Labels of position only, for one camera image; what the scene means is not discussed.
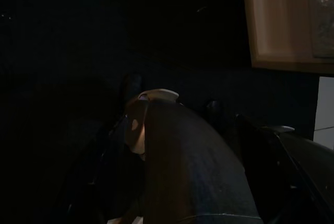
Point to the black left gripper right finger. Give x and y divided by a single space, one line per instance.
292 177

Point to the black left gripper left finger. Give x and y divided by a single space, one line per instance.
104 171

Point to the beige framed glass door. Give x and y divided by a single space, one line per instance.
276 12

